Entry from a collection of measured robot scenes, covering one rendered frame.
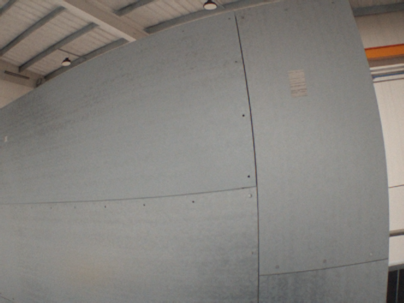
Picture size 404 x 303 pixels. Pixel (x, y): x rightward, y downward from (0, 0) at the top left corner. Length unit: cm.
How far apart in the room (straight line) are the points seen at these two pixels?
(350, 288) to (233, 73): 72
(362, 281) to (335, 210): 23
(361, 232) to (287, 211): 24
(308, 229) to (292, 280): 15
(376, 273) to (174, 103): 82
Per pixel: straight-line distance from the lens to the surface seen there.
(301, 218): 101
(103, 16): 965
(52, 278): 165
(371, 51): 973
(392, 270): 555
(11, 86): 1302
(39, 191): 165
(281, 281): 104
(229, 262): 109
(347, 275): 100
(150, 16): 1046
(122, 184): 128
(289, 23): 113
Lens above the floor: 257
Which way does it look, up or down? 10 degrees up
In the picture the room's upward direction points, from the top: 3 degrees counter-clockwise
